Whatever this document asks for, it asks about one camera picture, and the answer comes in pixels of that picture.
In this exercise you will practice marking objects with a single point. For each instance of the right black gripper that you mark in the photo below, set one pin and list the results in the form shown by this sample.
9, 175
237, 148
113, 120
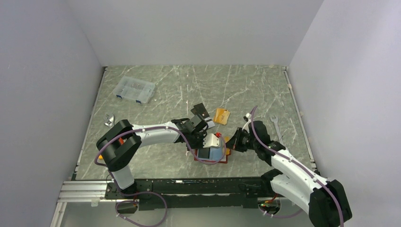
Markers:
234, 143

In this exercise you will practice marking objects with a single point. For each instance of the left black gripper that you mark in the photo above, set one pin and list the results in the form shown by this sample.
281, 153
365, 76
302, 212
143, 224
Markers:
201, 144

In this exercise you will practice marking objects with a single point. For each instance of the single orange card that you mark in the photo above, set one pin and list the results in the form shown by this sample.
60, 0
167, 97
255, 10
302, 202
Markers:
226, 139

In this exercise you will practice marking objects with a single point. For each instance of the red leather wallet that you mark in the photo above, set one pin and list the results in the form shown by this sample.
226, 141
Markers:
216, 156

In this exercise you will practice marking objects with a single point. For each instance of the black card holder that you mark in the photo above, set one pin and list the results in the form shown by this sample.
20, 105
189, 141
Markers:
200, 109

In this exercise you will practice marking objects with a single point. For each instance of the single black card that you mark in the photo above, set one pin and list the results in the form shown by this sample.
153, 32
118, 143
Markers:
204, 153

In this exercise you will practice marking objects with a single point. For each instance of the orange card stack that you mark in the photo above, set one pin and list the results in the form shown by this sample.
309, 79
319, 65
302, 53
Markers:
221, 116

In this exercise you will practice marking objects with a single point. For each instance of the white magnetic stripe card stack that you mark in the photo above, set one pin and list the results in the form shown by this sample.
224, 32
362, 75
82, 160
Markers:
210, 123

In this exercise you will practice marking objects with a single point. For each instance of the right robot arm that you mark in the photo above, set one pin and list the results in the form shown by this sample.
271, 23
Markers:
324, 201

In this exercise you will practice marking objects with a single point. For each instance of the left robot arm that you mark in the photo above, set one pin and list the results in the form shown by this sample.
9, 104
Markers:
118, 146

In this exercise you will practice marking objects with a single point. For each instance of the clear plastic organizer box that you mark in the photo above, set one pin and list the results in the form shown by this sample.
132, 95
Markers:
134, 89

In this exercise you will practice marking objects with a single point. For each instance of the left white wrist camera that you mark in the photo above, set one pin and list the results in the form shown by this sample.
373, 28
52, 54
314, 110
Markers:
211, 141

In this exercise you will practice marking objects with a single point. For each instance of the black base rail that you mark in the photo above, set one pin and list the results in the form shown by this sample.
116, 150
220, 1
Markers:
151, 194

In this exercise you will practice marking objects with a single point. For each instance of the aluminium frame rail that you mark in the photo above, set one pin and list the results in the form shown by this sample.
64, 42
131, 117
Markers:
94, 192

